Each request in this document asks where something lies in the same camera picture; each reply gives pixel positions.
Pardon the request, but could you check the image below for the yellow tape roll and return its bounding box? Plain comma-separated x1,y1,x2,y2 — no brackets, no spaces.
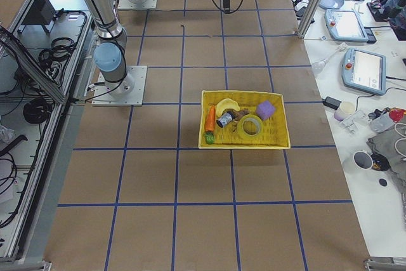
237,114,264,140

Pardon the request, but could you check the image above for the blue plate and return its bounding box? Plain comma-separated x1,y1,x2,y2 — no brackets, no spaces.
318,0,344,10

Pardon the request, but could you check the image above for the yellow banana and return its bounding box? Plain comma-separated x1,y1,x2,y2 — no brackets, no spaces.
216,98,240,117

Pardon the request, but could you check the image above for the light bulb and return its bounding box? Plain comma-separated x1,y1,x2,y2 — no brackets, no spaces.
311,43,348,76

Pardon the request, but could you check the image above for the brown toy horse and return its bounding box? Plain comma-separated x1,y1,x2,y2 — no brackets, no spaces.
232,109,249,132

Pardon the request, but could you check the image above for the purple foam cube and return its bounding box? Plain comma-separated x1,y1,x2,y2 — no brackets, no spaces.
256,100,276,121

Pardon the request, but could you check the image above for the blue tin can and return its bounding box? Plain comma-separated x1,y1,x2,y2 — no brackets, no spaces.
216,111,235,128

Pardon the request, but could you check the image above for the upper teach pendant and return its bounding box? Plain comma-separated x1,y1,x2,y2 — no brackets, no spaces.
324,9,369,43

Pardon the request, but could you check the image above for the teach pendant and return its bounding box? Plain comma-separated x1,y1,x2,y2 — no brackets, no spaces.
324,9,369,43
341,48,386,96

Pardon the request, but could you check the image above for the yellow wicker basket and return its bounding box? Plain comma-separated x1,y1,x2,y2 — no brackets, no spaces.
198,90,291,150

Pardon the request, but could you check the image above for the orange toy carrot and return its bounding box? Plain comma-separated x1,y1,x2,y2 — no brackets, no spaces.
204,105,216,132

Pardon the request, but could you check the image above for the black power adapter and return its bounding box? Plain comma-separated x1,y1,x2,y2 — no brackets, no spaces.
322,96,342,110

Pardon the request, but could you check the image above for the lower teach pendant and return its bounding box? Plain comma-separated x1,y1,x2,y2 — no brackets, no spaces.
341,48,386,96

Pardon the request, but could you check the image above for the white lavender cup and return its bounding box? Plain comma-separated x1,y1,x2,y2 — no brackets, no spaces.
334,102,355,121

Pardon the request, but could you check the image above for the white mug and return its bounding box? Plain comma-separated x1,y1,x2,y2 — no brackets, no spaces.
342,150,374,175

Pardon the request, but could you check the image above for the grey cloth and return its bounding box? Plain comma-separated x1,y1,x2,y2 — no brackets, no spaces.
367,126,406,246

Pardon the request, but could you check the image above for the black cable coil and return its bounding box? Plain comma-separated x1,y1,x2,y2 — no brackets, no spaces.
22,96,53,125

